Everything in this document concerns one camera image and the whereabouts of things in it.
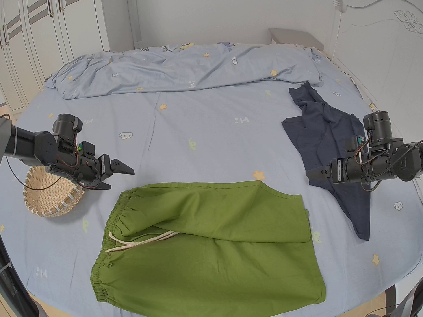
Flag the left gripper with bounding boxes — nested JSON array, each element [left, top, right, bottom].
[[50, 143, 135, 191]]

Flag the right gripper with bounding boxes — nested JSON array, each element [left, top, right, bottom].
[[306, 157, 371, 185]]

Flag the dark blue garment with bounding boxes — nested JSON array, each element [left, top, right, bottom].
[[281, 81, 371, 242]]

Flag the round woven basket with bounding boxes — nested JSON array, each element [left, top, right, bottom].
[[22, 165, 86, 218]]

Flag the bed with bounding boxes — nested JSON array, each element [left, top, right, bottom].
[[0, 0, 423, 317]]

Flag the green shorts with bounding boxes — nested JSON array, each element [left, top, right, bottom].
[[91, 180, 327, 317]]

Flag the pale blue quilt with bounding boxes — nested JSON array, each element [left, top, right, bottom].
[[44, 42, 325, 100]]

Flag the grey bedside table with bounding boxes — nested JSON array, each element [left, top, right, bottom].
[[268, 28, 326, 51]]

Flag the white wardrobe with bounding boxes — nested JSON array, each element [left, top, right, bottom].
[[0, 0, 111, 112]]

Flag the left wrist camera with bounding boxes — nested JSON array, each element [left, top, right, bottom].
[[79, 140, 97, 160]]

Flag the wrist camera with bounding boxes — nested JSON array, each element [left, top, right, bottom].
[[345, 134, 365, 153], [79, 140, 97, 160]]

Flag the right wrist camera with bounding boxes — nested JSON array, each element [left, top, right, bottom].
[[345, 134, 365, 153]]

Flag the black cable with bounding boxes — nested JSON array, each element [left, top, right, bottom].
[[5, 157, 58, 191]]

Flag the grey cable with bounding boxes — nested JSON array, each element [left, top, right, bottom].
[[332, 9, 341, 62]]

